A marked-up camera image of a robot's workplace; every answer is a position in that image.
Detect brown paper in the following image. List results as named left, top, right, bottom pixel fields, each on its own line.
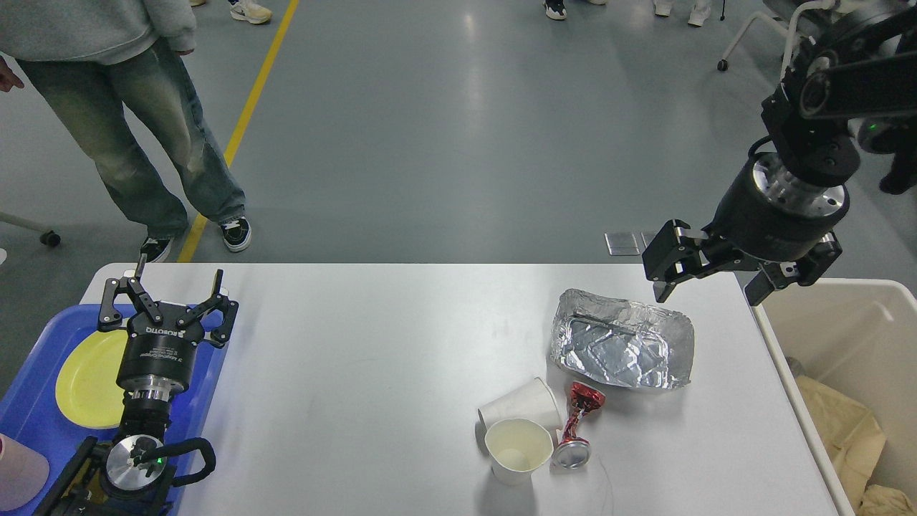
left=857, top=484, right=916, bottom=515

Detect crushed red can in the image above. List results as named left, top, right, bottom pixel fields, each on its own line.
left=552, top=380, right=606, bottom=470

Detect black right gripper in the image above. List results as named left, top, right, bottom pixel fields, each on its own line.
left=642, top=161, right=850, bottom=306

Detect right metal floor plate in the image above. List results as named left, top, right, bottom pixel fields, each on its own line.
left=638, top=231, right=656, bottom=252

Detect blue plastic tray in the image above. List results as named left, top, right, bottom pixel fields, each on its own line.
left=1, top=304, right=230, bottom=515

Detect metal floor plate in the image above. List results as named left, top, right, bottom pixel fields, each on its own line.
left=638, top=231, right=656, bottom=252
left=605, top=231, right=644, bottom=256

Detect left metal floor plate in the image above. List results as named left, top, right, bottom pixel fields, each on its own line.
left=605, top=231, right=644, bottom=256

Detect yellow plate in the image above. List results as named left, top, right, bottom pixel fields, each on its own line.
left=55, top=329, right=128, bottom=430

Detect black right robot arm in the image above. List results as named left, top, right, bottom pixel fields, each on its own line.
left=642, top=1, right=916, bottom=306

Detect white paper cup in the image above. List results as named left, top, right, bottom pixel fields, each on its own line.
left=478, top=376, right=562, bottom=431
left=484, top=418, right=554, bottom=486

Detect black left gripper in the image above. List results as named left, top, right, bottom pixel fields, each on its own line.
left=97, top=252, right=240, bottom=395

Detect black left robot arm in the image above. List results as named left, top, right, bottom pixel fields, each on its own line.
left=35, top=254, right=239, bottom=515

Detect person in black clothes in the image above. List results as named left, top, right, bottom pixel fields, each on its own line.
left=1, top=1, right=252, bottom=262

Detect beige plastic bin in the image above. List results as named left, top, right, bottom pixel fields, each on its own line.
left=752, top=278, right=916, bottom=515

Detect people's feet in background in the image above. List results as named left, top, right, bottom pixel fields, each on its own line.
left=188, top=0, right=714, bottom=28

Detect aluminium foil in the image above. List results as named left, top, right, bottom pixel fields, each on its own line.
left=548, top=290, right=695, bottom=391

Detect office chair caster leg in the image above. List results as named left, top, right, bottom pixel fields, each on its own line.
left=1, top=212, right=60, bottom=248

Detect grey office chair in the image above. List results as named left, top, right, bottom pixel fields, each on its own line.
left=716, top=1, right=840, bottom=77

